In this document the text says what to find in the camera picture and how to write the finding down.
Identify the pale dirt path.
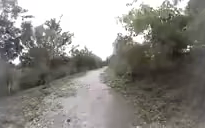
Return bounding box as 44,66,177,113
46,66,138,128

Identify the row of trees and bushes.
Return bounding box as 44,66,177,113
104,0,205,125
0,0,106,101

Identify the rough grass verge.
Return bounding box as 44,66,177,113
0,71,91,128
99,68,205,128

